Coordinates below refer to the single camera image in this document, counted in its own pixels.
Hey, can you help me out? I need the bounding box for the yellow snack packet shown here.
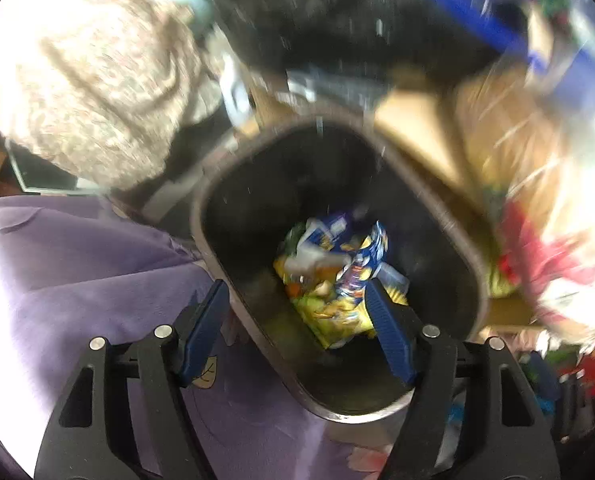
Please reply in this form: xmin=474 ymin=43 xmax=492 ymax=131
xmin=274 ymin=253 xmax=409 ymax=350

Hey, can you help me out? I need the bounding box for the blue snack packet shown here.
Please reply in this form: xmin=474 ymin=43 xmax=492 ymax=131
xmin=281 ymin=212 xmax=391 ymax=306

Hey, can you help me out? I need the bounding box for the dark trash bin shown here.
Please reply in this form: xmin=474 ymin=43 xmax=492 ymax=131
xmin=190 ymin=116 xmax=488 ymax=425

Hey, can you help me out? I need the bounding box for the purple floral tablecloth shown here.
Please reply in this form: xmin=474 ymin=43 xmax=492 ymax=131
xmin=0 ymin=196 xmax=390 ymax=479

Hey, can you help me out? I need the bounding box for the clear bag of goods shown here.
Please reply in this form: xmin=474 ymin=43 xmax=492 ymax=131
xmin=455 ymin=60 xmax=595 ymax=344

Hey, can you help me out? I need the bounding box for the floral covered chair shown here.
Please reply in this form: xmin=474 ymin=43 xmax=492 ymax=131
xmin=0 ymin=0 xmax=220 ymax=190

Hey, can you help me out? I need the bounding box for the black garbage bag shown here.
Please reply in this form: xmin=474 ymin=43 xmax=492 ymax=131
xmin=212 ymin=0 xmax=498 ymax=84

